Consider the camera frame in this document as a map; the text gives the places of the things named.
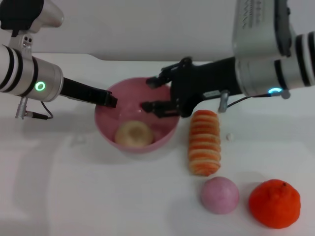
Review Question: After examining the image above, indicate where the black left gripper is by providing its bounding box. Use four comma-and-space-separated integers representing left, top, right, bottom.
60, 77, 118, 109

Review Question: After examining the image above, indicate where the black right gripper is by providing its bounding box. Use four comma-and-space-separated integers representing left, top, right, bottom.
141, 57, 244, 119

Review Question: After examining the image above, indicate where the pink plastic bowl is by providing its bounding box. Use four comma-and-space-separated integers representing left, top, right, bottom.
94, 77, 181, 155

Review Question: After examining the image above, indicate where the beige egg yolk pastry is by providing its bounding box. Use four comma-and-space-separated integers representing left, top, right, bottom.
114, 120, 155, 148

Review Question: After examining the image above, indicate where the orange striped bread roll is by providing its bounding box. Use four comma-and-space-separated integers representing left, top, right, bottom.
188, 109, 221, 177

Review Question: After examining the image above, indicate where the pink round bun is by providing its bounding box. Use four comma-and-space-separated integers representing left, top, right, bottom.
200, 176, 240, 215

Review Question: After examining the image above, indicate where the orange tangerine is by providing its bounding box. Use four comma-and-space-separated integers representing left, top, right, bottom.
248, 178, 301, 230

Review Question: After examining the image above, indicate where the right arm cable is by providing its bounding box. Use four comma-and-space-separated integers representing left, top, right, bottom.
218, 89, 273, 113

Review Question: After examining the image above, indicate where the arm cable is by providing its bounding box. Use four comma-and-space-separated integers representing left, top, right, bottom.
15, 96, 54, 121
218, 89, 273, 113

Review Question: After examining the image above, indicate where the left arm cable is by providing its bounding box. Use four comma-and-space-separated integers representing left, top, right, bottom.
15, 96, 54, 121

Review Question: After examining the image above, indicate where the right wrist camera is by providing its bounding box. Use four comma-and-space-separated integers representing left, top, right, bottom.
232, 0, 298, 62

